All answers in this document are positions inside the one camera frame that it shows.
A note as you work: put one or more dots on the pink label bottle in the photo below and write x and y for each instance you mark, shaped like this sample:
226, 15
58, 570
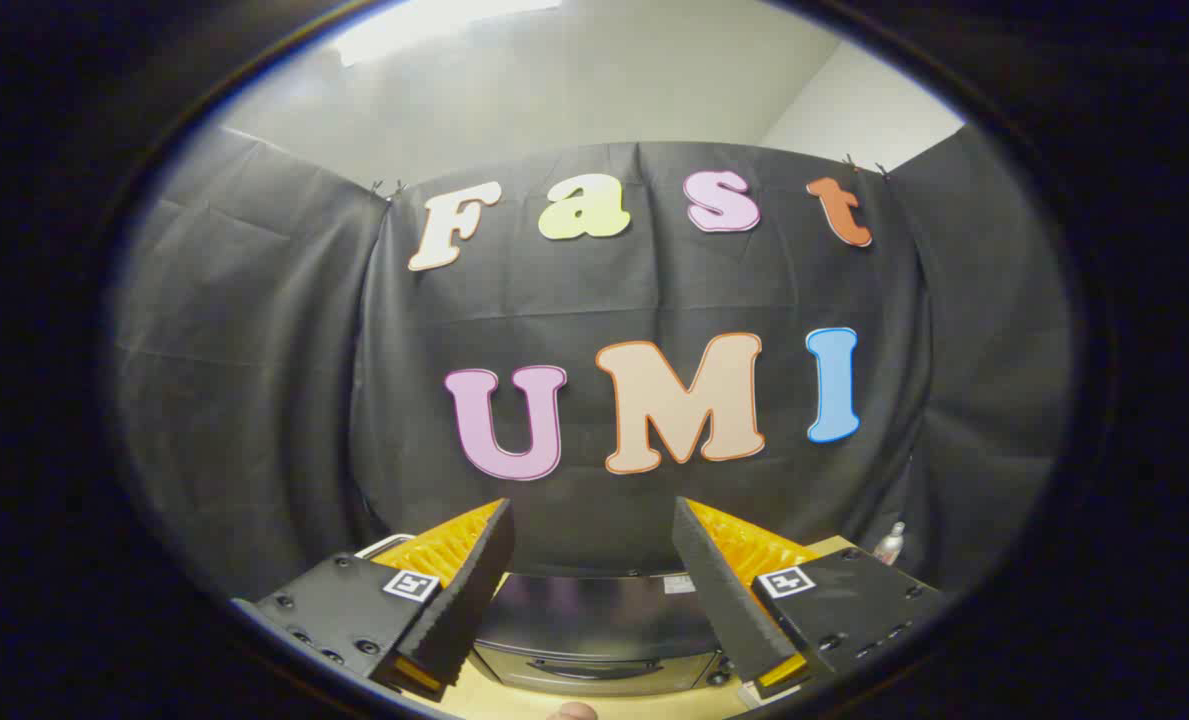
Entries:
890, 545

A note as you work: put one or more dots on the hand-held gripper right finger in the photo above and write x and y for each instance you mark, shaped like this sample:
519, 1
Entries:
719, 590

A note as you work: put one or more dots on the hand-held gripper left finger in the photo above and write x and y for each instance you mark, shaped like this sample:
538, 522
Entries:
469, 590

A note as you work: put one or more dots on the black toaster oven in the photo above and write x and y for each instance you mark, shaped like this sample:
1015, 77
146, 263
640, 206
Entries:
594, 630

